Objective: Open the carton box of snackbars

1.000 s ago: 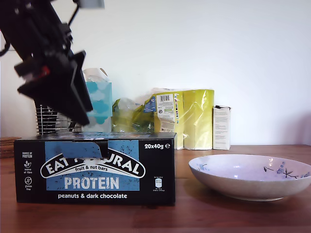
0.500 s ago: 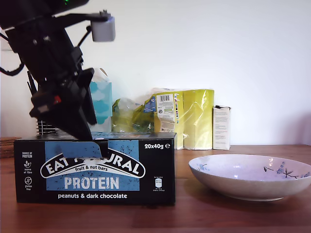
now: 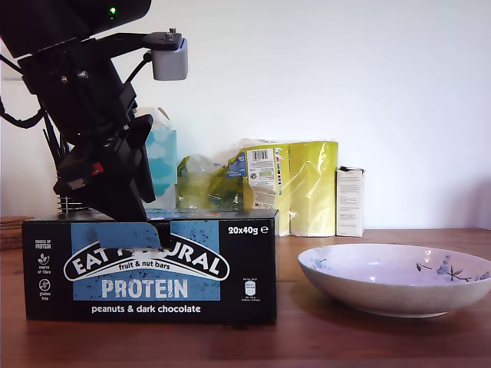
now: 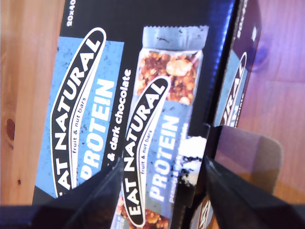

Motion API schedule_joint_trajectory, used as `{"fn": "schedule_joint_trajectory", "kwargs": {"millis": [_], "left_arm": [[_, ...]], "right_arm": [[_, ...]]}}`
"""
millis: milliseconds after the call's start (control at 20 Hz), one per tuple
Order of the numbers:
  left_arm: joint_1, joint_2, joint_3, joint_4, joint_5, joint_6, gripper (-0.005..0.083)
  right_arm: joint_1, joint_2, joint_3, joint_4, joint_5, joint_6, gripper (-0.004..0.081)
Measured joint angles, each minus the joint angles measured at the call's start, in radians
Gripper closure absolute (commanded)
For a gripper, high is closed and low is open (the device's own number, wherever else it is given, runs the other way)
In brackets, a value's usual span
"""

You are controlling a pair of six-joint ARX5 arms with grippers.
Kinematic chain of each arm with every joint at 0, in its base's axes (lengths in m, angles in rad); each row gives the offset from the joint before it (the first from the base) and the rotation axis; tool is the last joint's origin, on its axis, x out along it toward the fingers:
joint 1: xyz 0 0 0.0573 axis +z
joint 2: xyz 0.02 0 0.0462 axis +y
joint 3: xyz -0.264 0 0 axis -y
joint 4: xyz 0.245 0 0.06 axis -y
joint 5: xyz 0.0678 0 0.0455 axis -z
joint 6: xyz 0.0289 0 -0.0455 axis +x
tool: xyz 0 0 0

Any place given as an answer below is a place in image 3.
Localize black looping arm cable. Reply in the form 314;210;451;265
0;95;44;130

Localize white floral ceramic plate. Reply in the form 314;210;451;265
298;243;491;318

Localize thin black camera cable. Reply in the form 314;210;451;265
121;51;154;86

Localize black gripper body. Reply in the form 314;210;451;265
18;38;153;169

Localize blue cloud print tissue box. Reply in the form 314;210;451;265
145;128;178;210

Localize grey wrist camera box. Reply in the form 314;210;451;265
82;27;189;81

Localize crumpled clear green bag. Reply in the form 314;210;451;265
176;153;231;210

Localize white tissue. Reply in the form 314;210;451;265
136;107;172;131

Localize small white carton box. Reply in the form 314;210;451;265
335;166;365;237

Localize black blue snackbar carton box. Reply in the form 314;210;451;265
21;209;279;327

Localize yellow green labelled package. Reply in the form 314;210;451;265
209;140;288;211

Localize black wire basket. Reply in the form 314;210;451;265
56;193;91;215

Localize yellow plastic wrapped pack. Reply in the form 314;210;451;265
275;140;339;237

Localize thin black sticks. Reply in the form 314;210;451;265
41;113;68;172

